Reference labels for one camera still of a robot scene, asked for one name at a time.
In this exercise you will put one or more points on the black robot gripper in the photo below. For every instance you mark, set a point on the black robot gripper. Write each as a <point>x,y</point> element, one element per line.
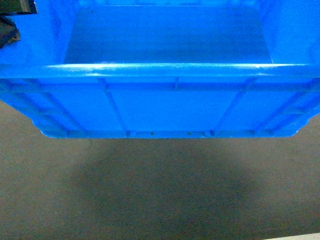
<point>9,32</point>

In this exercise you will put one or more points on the large blue plastic crate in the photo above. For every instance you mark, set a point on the large blue plastic crate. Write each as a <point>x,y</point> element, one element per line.
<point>165,68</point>

